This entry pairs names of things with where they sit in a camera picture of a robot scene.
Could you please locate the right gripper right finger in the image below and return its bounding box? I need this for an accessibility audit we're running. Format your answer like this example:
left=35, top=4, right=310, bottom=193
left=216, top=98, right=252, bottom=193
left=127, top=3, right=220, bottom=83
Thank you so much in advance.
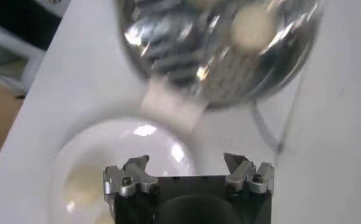
left=223, top=153, right=275, bottom=195

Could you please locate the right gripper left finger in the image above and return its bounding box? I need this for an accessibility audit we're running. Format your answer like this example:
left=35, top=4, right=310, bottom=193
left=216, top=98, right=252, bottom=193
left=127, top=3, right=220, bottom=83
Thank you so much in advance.
left=103, top=155, right=159, bottom=198

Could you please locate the white round plate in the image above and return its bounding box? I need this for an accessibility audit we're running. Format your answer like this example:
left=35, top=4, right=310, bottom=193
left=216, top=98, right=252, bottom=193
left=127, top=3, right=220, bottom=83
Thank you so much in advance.
left=47, top=117, right=199, bottom=224

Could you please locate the stainless steel steamer basket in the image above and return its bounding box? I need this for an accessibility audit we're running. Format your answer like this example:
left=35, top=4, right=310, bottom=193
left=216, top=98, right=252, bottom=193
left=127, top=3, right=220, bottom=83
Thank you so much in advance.
left=116, top=0, right=324, bottom=110

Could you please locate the white side table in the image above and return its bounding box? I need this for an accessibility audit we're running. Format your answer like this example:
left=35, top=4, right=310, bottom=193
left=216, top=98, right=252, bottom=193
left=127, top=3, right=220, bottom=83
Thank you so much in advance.
left=0, top=18, right=47, bottom=94

